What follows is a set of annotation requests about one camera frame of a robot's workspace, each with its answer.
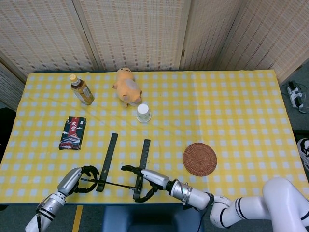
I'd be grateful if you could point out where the white power strip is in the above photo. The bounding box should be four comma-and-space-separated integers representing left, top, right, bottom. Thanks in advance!
286, 81, 305, 109

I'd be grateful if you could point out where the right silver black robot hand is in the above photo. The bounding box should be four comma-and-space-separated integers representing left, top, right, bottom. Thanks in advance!
120, 165, 171, 203

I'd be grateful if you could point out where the white paper cup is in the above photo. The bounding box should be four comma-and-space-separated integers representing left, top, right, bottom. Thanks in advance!
136, 103, 152, 123

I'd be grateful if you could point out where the yellow checkered tablecloth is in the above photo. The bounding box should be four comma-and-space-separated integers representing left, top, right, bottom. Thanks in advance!
0, 70, 305, 206

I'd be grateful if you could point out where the woven folding screen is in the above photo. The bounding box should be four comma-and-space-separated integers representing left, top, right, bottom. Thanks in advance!
0, 0, 309, 112

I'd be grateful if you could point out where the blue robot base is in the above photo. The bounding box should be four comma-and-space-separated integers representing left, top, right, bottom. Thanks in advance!
101, 205, 205, 232

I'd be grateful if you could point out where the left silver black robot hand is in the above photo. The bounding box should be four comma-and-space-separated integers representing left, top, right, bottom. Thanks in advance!
56, 165, 100, 197

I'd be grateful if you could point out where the dark printed box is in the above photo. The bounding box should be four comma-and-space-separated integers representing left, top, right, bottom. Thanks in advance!
58, 116, 87, 151

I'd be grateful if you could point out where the black folding stand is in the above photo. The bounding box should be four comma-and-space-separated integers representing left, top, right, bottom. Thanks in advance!
81, 132, 151, 200

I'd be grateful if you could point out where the yellow floor tape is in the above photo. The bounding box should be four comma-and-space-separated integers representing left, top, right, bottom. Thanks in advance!
71, 205, 84, 232

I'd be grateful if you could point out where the black and white shoe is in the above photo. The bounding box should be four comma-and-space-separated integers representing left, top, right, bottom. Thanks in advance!
296, 138, 309, 174

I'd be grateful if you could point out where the orange plush toy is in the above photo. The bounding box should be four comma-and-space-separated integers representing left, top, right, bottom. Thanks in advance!
112, 68, 142, 108

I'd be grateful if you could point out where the brown woven round coaster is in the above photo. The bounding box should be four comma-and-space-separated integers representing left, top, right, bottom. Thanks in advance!
183, 142, 218, 177

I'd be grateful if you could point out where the yellow cap tea bottle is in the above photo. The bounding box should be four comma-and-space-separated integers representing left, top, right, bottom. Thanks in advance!
69, 74, 95, 106

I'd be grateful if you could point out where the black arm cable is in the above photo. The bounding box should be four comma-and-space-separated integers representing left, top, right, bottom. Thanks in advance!
197, 207, 211, 232

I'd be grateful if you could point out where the black bulky object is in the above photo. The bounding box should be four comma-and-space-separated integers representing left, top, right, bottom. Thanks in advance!
0, 107, 15, 155

